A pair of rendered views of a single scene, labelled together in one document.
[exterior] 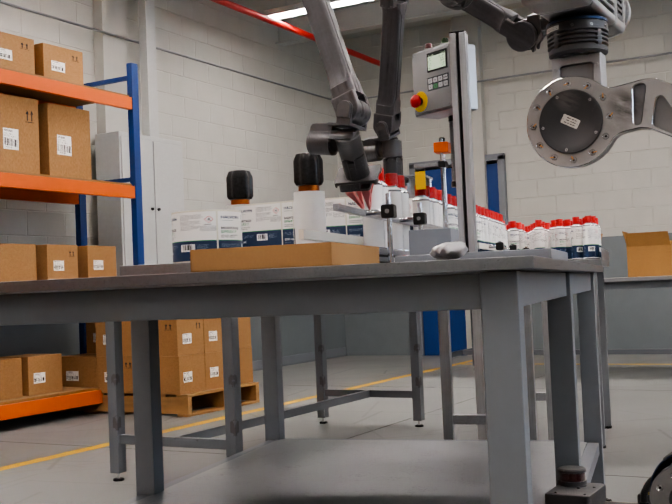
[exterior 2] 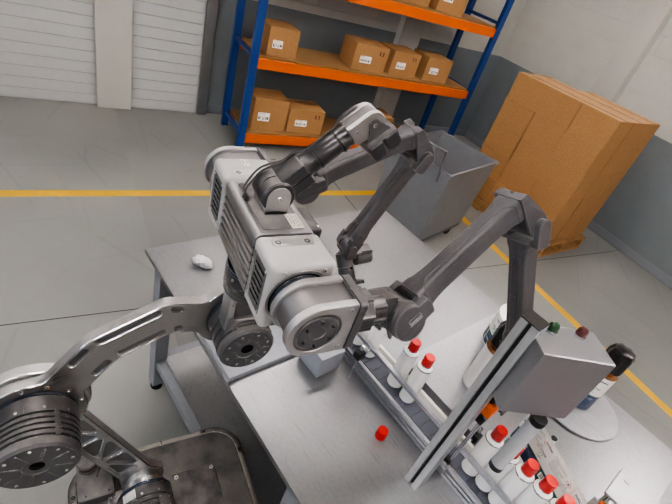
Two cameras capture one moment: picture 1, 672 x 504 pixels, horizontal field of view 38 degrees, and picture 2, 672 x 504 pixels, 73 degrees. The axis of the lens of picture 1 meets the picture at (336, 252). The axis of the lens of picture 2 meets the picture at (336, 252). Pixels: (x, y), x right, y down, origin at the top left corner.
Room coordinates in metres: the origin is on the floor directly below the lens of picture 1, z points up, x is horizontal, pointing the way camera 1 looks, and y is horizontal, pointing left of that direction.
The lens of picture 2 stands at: (2.67, -1.23, 2.01)
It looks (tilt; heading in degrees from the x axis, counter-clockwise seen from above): 35 degrees down; 113
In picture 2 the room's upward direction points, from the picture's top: 19 degrees clockwise
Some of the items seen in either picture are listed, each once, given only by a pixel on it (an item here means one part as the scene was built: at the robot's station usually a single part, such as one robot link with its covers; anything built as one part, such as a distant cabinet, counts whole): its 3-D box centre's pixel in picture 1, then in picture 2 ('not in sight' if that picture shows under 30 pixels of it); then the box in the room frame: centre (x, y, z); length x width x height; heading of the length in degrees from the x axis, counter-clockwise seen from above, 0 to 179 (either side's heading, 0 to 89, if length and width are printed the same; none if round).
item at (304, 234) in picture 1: (373, 242); (389, 358); (2.51, -0.10, 0.90); 1.07 x 0.01 x 0.02; 162
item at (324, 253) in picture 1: (290, 259); not in sight; (1.82, 0.09, 0.85); 0.30 x 0.26 x 0.04; 162
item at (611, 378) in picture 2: (240, 215); (599, 376); (3.12, 0.30, 1.04); 0.09 x 0.09 x 0.29
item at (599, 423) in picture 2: not in sight; (575, 401); (3.12, 0.30, 0.89); 0.31 x 0.31 x 0.01
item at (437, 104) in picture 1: (443, 81); (545, 369); (2.85, -0.33, 1.38); 0.17 x 0.10 x 0.19; 37
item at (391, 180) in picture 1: (392, 212); (404, 362); (2.56, -0.15, 0.98); 0.05 x 0.05 x 0.20
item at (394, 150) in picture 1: (390, 150); not in sight; (2.83, -0.17, 1.18); 0.07 x 0.06 x 0.07; 60
